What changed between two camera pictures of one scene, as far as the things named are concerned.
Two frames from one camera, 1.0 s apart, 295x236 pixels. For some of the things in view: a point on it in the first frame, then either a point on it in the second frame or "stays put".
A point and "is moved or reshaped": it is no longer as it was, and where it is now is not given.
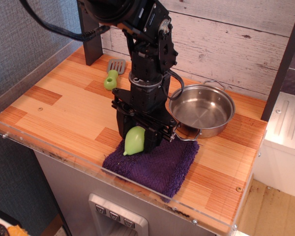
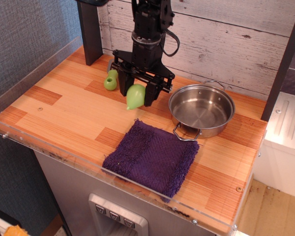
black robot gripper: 148,103 -> 146,61
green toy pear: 134,140 is moved or reshaped
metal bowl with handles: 205,109 stays put
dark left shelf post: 93,47 stays put
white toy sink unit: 281,164 stays put
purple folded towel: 160,171 stays put
